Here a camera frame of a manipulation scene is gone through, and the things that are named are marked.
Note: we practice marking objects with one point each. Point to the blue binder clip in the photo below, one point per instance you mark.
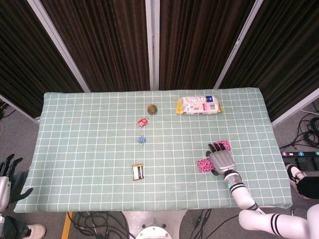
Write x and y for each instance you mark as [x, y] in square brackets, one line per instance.
[141, 139]

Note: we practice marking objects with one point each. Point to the dark brown partition panel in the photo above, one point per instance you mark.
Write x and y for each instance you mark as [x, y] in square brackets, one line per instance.
[199, 44]
[20, 62]
[99, 44]
[286, 62]

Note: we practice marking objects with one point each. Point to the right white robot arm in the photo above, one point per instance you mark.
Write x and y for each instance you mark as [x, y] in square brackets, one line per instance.
[239, 191]

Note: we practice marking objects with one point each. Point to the silver metal robot base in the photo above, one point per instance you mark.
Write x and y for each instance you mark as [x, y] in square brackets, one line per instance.
[154, 224]

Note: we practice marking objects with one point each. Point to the beige shoe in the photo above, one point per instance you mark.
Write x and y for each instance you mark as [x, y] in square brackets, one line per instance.
[37, 231]

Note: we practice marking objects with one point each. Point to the red candy wrapper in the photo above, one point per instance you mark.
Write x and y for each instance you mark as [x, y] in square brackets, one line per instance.
[142, 122]

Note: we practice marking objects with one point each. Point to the black numbered switch strip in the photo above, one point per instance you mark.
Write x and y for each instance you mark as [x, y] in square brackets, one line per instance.
[301, 159]

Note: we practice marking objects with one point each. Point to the pink patterned card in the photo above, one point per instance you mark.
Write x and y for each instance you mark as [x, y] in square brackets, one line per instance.
[226, 144]
[204, 165]

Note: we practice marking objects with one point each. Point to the black trouser leg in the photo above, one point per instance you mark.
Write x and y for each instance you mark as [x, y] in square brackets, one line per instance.
[310, 188]

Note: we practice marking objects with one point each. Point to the dark green trouser leg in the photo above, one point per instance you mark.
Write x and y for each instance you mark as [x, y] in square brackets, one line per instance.
[15, 227]

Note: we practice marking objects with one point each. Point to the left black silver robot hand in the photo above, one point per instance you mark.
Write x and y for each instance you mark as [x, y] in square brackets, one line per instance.
[4, 189]

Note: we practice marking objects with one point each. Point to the white yellow snack package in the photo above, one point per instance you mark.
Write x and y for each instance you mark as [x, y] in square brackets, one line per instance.
[198, 105]

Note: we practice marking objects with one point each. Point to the round green tin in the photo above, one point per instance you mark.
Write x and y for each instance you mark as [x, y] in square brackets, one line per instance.
[152, 109]

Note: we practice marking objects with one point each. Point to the green white checkered tablecloth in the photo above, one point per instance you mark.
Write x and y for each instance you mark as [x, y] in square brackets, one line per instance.
[87, 154]

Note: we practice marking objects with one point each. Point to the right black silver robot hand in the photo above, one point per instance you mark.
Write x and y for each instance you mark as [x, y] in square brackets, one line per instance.
[223, 161]

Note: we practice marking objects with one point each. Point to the white black sneaker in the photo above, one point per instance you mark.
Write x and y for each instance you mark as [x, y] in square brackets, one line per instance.
[295, 174]

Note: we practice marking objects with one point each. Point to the yellow floor tape strip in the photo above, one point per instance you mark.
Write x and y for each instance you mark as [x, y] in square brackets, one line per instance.
[66, 225]

